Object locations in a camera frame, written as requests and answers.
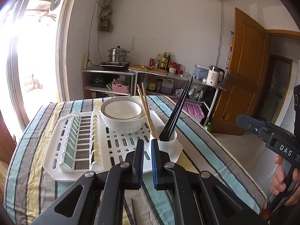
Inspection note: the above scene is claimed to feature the metal kitchen shelf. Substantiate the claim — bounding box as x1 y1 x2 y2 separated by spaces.
82 66 224 125

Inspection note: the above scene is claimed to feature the person's right hand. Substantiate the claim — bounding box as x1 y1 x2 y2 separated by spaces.
270 155 299 206

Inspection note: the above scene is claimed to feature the wooden door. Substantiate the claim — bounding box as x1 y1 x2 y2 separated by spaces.
211 8 270 135

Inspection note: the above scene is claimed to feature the green glass bottle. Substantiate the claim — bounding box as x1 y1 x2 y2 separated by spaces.
204 122 212 132

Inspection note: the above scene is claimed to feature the white utensil cup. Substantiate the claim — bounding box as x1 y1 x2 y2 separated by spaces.
148 125 181 159

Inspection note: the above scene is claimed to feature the pink lidded storage box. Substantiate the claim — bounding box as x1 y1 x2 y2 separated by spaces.
183 100 205 123

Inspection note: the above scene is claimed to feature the white electric kettle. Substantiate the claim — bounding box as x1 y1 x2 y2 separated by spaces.
206 66 225 86

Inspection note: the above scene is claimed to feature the white plastic dish rack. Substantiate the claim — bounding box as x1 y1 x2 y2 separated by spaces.
42 110 152 182

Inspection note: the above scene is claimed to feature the black chopsticks bundle in cup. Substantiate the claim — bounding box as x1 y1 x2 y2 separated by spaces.
159 76 193 142

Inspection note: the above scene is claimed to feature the translucent plastic container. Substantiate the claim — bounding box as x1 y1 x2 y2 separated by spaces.
194 64 209 80

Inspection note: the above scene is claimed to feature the white ceramic bowl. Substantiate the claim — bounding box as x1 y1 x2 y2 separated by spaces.
100 97 146 134

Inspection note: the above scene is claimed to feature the plastic jug on shelf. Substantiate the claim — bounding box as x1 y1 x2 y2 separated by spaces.
161 78 174 95

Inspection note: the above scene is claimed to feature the dark sauce bottle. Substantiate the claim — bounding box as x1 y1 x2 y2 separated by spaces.
166 52 171 71

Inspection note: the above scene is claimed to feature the wooden cutting board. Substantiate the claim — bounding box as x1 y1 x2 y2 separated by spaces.
129 65 168 75

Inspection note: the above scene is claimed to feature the wooden chopstick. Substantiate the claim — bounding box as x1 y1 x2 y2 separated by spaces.
141 83 159 140
137 84 158 139

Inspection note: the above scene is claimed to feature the pink plastic basket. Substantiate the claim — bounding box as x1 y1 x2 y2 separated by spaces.
112 84 130 94

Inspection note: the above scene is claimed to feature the black induction cooker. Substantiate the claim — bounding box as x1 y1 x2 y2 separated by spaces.
100 61 131 71

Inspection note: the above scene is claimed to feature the stainless steel steamer pot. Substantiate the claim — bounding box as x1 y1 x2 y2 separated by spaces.
108 45 130 62

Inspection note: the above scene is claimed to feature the sliding window frame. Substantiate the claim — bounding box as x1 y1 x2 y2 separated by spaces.
1 0 64 135

